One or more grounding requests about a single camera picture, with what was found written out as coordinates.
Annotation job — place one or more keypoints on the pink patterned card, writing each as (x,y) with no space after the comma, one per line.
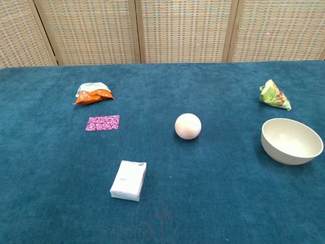
(102,123)

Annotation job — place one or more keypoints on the pale pink ball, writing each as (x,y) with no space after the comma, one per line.
(188,126)

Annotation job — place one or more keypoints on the blue table cloth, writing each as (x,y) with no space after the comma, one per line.
(162,89)

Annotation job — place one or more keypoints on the white tissue pack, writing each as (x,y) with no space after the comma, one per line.
(128,181)

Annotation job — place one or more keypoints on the orange white snack bag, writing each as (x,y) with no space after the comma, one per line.
(94,96)

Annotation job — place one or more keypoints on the woven screen panel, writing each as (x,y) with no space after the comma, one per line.
(182,30)
(89,30)
(276,30)
(17,33)

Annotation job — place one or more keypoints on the green snack bag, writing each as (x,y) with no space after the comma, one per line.
(274,97)

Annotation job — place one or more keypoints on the cream bowl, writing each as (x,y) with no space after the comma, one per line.
(289,142)

